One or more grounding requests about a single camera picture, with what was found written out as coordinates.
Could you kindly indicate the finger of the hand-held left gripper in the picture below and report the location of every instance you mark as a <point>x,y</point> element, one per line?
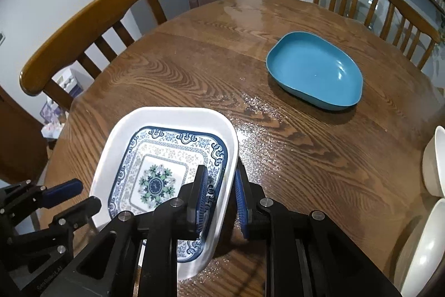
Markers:
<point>85,208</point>
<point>64,191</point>

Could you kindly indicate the medium white bowl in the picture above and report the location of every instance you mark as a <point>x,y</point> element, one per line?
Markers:
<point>436,161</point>

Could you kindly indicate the blue patterned square plate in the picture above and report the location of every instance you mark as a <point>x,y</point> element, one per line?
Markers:
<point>156,157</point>

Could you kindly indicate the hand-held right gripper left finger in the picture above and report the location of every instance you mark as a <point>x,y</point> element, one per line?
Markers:
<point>201,201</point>

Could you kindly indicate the plain blue dish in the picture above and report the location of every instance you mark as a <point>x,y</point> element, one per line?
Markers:
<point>313,71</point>

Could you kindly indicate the white tissue pack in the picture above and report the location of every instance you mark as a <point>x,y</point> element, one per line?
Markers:
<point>52,130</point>

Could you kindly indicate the white rectangular plate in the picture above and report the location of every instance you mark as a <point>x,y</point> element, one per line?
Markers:
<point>121,130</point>

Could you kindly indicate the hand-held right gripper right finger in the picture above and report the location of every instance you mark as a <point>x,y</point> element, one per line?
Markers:
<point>240,204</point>

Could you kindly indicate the white printed box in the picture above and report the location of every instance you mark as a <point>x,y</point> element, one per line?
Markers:
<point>71,81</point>

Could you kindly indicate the wooden chair with curved back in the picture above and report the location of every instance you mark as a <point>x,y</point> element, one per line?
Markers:
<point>87,18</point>

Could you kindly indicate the brown wooden cabinet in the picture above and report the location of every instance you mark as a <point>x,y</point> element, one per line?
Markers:
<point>17,144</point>

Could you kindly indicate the large white bowl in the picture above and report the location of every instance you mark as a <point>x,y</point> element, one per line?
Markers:
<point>427,248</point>

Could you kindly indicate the purple printed box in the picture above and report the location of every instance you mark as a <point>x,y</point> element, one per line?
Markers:
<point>52,111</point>

